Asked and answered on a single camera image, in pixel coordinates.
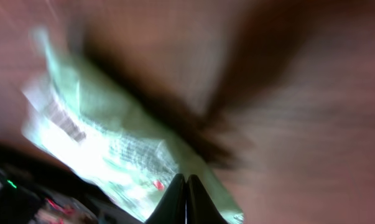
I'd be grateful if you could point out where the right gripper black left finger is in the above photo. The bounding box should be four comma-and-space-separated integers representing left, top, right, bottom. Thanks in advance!
145, 174, 186, 224

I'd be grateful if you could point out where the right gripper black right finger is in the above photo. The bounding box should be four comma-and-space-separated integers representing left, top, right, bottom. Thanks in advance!
187, 175, 228, 224

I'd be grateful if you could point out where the teal snack packet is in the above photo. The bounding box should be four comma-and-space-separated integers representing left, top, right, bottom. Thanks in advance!
22, 27, 244, 223

